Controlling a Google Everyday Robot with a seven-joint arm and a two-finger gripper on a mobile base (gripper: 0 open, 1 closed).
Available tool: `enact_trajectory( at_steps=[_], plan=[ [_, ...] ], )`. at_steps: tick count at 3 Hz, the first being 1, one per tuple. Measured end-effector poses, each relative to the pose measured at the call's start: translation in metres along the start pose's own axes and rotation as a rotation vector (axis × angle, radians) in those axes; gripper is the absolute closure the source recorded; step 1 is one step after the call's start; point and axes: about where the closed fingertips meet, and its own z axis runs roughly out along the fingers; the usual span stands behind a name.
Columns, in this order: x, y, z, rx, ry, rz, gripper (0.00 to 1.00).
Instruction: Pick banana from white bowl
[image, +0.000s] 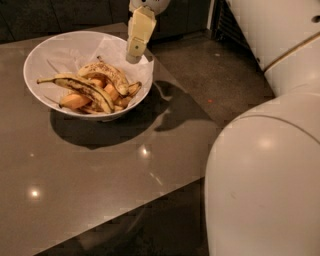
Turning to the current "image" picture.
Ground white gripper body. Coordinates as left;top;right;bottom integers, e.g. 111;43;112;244
129;0;171;15

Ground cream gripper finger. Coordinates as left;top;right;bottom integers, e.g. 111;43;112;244
126;6;156;64

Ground spotted yellow banana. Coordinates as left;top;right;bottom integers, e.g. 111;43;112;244
78;60;129;96

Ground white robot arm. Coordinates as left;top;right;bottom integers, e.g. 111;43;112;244
205;0;320;256

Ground small dark banana piece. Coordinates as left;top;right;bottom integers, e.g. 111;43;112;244
128;82;142;97

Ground dark bruised banana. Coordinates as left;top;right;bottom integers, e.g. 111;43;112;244
36;73;114;114

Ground white bowl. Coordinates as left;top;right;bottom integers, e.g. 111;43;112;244
23;35;147;121

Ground orange fruit piece centre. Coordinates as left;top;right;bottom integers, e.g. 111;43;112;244
104;84;119;102

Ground orange fruit piece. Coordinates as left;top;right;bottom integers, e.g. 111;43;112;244
59;93;90;110
104;84;119;102

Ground white paper liner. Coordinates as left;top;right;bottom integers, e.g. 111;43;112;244
46;31;154;107

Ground orange fruit piece left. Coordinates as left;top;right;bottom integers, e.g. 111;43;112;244
59;93;90;110

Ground dark base cabinets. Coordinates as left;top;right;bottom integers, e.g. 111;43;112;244
0;0;211;43

